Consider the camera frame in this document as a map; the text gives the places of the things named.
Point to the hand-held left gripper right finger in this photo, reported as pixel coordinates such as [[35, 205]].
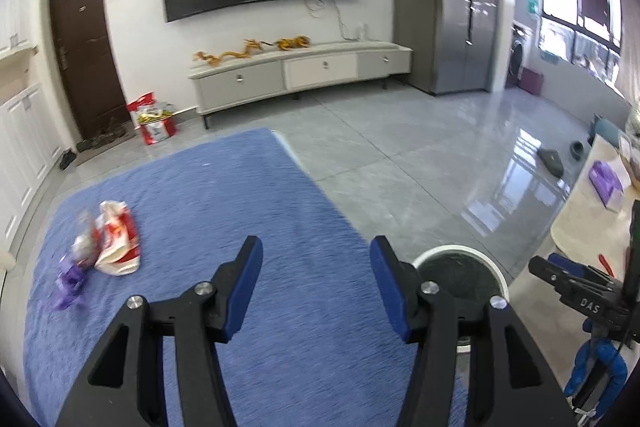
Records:
[[392, 292]]

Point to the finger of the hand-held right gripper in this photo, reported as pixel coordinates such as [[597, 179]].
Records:
[[585, 268], [550, 272]]

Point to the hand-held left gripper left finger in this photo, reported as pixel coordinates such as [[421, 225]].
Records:
[[245, 292]]

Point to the white round trash bin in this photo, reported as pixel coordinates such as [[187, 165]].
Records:
[[460, 272]]

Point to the red white snack bag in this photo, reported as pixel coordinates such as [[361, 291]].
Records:
[[117, 237]]

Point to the clear plastic wrap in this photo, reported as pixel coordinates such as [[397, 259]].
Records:
[[85, 247]]

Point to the purple wrapper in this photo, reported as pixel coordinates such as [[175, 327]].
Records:
[[70, 284]]

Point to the red pen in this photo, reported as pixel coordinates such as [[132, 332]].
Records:
[[605, 264]]

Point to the beige marble table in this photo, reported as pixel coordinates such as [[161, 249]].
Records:
[[580, 217]]

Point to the purple packet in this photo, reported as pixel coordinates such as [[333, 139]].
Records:
[[605, 179]]

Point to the grey slipper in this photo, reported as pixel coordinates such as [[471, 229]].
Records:
[[577, 149], [550, 160]]

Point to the blue fluffy rug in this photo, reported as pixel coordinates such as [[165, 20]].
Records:
[[200, 187]]

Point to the red gift bag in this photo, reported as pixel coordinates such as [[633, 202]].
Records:
[[155, 129]]

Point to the purple box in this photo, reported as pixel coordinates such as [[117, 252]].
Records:
[[531, 81]]

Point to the brown shoe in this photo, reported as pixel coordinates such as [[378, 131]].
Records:
[[89, 144], [114, 134]]

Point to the grey white television console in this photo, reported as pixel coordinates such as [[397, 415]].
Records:
[[240, 87]]

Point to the grey washing machine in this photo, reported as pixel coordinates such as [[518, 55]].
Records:
[[517, 62]]

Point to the black shoe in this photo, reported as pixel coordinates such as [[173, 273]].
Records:
[[67, 158]]

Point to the long yellow dragon toy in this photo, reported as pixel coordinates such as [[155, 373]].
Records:
[[230, 54]]

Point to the white bottle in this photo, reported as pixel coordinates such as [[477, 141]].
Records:
[[362, 31]]

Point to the white shoe cabinet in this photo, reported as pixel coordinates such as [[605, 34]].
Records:
[[20, 147]]

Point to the brown entrance door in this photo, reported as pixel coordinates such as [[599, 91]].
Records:
[[85, 57]]

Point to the grey double door fridge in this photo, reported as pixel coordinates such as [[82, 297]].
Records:
[[440, 7]]

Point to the white wall cabinets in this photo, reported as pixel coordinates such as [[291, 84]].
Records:
[[10, 24]]

